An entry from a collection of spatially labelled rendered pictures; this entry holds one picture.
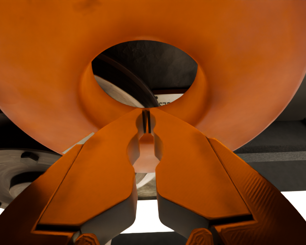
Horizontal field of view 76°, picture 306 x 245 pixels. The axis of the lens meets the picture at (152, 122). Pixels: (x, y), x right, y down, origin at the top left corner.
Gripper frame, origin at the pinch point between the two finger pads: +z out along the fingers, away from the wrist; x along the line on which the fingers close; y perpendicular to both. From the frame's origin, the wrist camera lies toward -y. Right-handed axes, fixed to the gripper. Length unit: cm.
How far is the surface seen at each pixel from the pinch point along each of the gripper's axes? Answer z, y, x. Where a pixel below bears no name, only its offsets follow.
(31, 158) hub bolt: 10.4, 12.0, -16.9
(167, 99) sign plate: 34.4, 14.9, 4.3
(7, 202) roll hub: 15.6, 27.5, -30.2
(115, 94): 18.4, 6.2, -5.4
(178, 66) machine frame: 34.3, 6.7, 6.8
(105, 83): 17.8, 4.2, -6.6
